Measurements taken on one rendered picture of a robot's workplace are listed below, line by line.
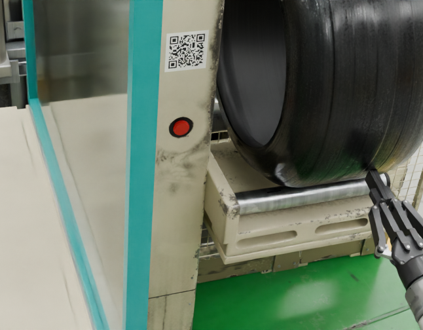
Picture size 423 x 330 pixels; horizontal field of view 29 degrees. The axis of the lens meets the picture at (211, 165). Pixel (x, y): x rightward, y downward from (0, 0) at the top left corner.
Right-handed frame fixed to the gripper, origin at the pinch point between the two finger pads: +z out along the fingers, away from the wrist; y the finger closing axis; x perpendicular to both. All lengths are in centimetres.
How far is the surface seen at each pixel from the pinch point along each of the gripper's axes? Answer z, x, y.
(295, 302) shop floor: 35, 112, -25
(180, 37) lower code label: 23.9, -19.7, 33.4
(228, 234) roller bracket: 4.1, 13.1, 25.5
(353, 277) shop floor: 40, 114, -49
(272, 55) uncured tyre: 46.6, 10.6, 1.5
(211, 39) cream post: 23.7, -18.7, 27.7
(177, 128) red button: 19.0, -1.8, 33.1
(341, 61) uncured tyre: 8.1, -26.3, 11.9
